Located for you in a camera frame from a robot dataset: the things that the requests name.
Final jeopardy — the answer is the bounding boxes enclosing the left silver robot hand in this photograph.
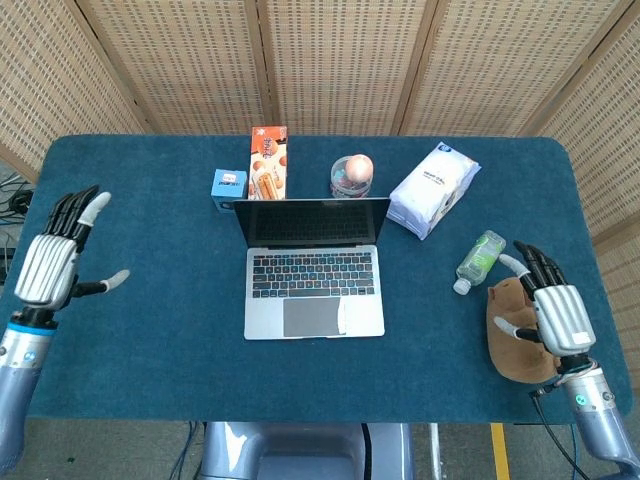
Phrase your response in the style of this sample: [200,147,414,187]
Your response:
[12,184,131,329]

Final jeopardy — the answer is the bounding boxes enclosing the grey robot torso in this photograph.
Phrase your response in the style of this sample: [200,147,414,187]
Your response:
[199,421,416,480]

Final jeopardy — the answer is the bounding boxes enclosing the blue floor cables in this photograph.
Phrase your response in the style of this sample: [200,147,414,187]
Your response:
[168,422,204,480]

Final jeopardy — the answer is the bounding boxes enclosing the teal table cloth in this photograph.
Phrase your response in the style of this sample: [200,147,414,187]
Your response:
[0,134,634,426]

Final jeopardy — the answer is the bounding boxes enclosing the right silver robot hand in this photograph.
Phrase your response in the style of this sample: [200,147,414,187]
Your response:
[493,240,598,374]

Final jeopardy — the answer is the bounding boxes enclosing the white tissue pack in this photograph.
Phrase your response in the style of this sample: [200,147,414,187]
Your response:
[387,141,483,241]

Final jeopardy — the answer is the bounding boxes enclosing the brown plush toy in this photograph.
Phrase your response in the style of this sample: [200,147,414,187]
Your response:
[487,278,562,385]

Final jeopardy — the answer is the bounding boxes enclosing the blue speaker box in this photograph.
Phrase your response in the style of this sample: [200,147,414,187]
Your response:
[210,168,250,215]

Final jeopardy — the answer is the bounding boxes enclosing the clear plastic jar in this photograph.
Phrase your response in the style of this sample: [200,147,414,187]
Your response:
[329,155,375,200]

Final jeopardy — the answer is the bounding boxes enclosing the coloured wrist wires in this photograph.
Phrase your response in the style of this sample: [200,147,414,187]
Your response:
[553,359,601,387]

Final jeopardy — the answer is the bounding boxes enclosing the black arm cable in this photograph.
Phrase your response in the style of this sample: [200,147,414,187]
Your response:
[529,384,592,480]

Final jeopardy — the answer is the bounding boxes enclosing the orange snack box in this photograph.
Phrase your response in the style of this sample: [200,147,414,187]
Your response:
[248,125,289,201]

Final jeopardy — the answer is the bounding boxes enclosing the silver laptop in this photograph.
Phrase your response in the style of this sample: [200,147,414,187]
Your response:
[243,197,392,341]

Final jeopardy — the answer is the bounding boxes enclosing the black floor cables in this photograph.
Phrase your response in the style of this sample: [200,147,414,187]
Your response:
[0,169,35,281]

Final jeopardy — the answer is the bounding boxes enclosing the clear plastic water bottle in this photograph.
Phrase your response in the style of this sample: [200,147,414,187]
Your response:
[452,230,507,295]

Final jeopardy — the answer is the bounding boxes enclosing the white table leg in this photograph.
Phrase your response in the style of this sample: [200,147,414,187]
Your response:
[428,423,444,480]

